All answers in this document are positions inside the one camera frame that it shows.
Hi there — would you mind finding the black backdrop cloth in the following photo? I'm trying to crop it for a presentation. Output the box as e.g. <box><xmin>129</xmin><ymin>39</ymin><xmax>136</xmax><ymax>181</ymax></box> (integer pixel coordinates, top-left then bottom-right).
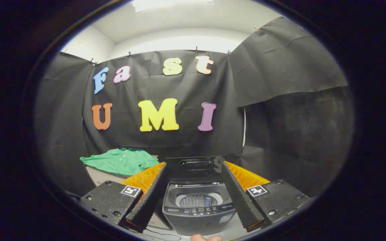
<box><xmin>34</xmin><ymin>17</ymin><xmax>354</xmax><ymax>198</ymax></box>

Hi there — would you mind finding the black cable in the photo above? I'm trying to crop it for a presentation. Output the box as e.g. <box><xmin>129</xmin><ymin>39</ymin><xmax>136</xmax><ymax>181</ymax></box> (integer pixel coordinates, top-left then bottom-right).
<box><xmin>123</xmin><ymin>225</ymin><xmax>182</xmax><ymax>241</ymax></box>

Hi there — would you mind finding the dark grey washing machine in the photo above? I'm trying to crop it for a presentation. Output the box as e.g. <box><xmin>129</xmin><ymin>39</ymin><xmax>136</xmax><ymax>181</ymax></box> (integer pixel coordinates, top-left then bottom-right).
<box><xmin>162</xmin><ymin>182</ymin><xmax>237</xmax><ymax>236</ymax></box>

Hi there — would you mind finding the ceiling light panel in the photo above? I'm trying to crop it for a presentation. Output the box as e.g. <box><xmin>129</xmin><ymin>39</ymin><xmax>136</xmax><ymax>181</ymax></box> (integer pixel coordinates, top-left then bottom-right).
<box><xmin>132</xmin><ymin>0</ymin><xmax>213</xmax><ymax>13</ymax></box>

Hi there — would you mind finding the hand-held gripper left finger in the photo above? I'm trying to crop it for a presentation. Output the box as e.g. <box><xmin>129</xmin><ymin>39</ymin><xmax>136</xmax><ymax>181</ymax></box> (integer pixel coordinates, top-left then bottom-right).
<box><xmin>79</xmin><ymin>162</ymin><xmax>173</xmax><ymax>233</ymax></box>

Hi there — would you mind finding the green polo shirt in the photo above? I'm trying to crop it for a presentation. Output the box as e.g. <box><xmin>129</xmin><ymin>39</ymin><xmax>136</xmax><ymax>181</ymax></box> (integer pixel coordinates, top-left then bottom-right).
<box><xmin>80</xmin><ymin>148</ymin><xmax>160</xmax><ymax>177</ymax></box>

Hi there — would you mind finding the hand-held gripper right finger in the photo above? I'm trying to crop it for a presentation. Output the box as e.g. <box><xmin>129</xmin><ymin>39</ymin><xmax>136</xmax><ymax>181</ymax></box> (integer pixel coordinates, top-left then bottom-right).
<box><xmin>220</xmin><ymin>161</ymin><xmax>311</xmax><ymax>233</ymax></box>

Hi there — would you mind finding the light grey stand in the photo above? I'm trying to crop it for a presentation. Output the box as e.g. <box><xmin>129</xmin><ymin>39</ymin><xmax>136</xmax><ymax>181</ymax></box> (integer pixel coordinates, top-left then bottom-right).
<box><xmin>85</xmin><ymin>155</ymin><xmax>162</xmax><ymax>188</ymax></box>

